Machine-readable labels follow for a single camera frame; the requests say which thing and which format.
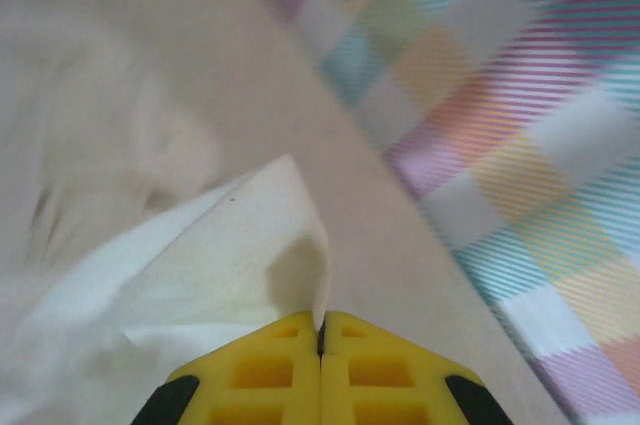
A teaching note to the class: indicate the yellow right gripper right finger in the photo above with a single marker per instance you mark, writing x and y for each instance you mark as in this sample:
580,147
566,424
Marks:
385,380

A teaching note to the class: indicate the white t-shirt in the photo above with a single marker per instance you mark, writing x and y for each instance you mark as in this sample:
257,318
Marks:
210,255

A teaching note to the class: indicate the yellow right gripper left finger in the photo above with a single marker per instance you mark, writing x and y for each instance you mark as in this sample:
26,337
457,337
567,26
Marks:
260,375

